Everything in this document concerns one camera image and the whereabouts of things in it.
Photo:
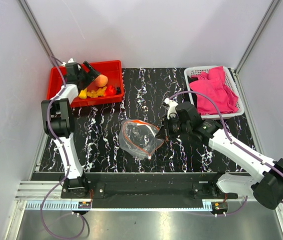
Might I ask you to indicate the yellow fake lemon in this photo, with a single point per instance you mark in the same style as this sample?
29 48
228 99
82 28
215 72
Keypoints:
83 94

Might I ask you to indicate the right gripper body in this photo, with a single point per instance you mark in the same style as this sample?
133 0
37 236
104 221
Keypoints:
174 127

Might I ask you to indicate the clear zip top bag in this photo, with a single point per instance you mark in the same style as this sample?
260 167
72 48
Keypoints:
138 138

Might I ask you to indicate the red plastic bin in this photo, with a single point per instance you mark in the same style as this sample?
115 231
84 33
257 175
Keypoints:
111 69

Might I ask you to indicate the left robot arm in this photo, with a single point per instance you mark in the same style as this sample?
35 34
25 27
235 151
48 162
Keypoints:
59 124

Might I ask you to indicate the orange fake fruit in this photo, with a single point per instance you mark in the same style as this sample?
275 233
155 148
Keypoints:
97 93

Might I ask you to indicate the pink cloth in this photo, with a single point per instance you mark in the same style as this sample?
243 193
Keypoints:
213 85

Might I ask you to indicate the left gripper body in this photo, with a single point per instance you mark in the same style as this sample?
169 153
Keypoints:
83 77

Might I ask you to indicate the peach fake fruit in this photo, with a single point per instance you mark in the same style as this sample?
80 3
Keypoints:
101 81

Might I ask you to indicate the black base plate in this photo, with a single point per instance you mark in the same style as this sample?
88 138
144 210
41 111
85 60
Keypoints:
144 191

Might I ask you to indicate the black marble mat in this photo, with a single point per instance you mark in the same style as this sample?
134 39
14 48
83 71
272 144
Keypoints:
97 128

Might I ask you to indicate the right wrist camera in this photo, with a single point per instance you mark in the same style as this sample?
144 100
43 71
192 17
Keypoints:
170 106

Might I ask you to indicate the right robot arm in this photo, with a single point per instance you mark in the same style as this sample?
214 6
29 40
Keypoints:
265 179

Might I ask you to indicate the red fake fruit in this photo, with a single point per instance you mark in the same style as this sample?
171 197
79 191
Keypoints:
110 91

